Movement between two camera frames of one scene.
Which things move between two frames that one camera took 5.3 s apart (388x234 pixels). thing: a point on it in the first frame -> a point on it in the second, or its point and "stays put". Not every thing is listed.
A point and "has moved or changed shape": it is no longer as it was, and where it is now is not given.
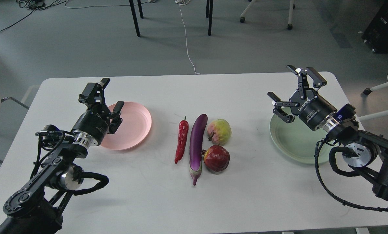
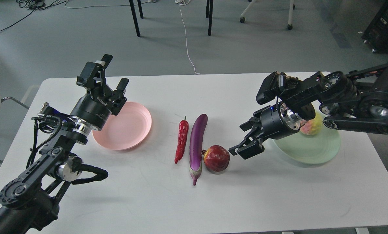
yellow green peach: (219, 131) has moved or changed shape
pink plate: (135, 129) stays put
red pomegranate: (216, 158) stays put
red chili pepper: (183, 132) stays put
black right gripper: (311, 107) -> (272, 122)
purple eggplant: (198, 135) stays put
